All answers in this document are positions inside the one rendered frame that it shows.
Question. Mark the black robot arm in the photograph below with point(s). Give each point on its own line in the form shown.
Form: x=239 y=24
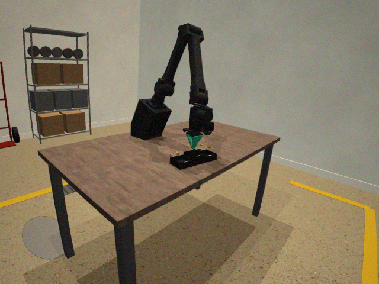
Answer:
x=165 y=85

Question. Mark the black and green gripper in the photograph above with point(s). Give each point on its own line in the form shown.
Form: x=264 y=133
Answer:
x=195 y=136

